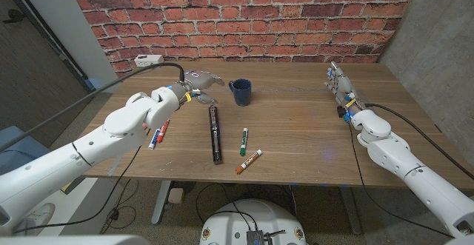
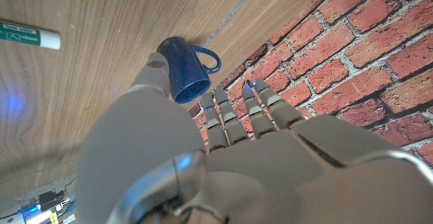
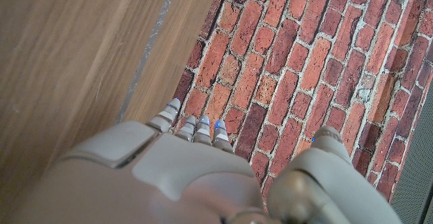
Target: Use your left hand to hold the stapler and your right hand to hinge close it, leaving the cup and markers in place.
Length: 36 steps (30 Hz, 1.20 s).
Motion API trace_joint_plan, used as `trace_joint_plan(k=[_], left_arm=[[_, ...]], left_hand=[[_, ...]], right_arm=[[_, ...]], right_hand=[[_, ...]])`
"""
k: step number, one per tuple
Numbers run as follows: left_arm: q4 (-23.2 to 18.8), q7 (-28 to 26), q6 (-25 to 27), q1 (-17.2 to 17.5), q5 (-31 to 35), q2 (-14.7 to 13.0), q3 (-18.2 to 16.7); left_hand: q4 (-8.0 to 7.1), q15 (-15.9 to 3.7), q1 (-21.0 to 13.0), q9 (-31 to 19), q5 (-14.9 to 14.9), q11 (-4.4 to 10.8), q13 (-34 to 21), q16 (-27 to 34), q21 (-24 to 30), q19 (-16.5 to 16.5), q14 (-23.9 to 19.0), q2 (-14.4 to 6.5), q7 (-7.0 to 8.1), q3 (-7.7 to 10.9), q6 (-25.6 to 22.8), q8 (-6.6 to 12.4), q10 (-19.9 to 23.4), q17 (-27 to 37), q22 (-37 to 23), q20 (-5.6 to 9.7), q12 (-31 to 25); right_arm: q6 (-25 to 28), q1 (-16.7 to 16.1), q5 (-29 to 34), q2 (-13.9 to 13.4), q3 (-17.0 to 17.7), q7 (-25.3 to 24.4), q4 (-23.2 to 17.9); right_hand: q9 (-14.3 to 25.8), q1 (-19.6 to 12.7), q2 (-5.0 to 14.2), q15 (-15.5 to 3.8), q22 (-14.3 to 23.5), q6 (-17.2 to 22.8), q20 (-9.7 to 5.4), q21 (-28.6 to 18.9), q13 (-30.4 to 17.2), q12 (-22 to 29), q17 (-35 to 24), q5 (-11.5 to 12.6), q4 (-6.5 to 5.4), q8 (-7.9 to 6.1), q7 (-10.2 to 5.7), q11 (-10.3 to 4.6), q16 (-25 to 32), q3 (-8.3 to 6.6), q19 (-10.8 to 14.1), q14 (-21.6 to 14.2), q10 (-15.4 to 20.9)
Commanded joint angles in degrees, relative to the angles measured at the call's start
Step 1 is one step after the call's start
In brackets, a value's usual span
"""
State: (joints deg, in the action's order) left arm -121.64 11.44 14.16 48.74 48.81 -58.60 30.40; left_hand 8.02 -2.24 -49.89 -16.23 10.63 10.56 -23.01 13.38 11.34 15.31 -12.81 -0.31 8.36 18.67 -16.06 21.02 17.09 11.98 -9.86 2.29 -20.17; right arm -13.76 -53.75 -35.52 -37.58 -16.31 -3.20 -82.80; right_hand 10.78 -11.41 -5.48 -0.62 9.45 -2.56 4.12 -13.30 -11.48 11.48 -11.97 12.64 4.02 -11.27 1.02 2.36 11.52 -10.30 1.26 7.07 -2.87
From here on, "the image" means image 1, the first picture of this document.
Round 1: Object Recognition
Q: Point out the white power strip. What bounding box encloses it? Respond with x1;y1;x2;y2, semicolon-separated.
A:
133;54;165;68

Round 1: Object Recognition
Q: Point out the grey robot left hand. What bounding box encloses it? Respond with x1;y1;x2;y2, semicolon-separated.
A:
177;70;226;105

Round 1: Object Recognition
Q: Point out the blue plastic bin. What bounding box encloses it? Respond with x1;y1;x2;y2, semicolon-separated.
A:
0;125;53;164

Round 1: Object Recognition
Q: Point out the dark wooden door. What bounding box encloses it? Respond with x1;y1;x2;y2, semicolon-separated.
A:
0;0;94;148

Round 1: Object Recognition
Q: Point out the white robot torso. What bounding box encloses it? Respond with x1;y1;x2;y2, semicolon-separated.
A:
198;198;308;245

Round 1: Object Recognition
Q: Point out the black torso cable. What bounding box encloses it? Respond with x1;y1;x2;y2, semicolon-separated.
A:
195;181;260;232

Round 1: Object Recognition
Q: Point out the black door handle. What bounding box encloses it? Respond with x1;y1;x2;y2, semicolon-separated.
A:
2;8;26;24

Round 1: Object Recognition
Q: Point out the blue dry erase marker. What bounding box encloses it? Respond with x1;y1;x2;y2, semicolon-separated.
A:
147;127;162;150

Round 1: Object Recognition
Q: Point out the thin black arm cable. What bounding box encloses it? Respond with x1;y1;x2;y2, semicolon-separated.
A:
13;144;144;235
347;122;455;238

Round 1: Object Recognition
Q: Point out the navy blue mug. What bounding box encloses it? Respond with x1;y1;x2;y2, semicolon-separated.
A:
227;78;253;107

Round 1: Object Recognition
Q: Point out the orange dry erase marker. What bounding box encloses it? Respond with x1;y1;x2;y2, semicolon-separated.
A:
235;149;264;175

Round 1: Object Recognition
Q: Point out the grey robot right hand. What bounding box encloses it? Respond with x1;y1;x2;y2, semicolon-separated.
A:
324;60;367;116

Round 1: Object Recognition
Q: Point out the beige box under table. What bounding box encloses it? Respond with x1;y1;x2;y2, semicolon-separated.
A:
168;187;185;205

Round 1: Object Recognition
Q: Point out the grey table leg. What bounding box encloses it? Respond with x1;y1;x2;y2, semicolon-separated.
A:
150;180;172;226
338;187;363;235

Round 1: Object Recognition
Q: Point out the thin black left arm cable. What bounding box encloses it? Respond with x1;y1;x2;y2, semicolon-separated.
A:
13;144;144;235

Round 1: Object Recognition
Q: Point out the red brick print backdrop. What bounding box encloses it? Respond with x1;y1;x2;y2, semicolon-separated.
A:
65;0;423;82

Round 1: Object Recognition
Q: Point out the grey finned torso module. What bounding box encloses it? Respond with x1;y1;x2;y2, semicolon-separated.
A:
246;229;266;245

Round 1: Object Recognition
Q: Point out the seated person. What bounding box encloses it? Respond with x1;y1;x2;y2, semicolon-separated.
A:
20;202;56;235

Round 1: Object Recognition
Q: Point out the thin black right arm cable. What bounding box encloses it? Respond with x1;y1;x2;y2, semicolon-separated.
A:
347;122;455;238

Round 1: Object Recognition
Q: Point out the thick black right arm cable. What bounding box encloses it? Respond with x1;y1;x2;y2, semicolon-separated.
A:
364;102;474;182

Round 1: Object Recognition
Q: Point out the green dry erase marker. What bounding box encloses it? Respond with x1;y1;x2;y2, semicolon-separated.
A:
239;127;249;158

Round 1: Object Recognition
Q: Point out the red dry erase marker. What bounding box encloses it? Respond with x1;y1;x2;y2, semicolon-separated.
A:
156;119;170;144

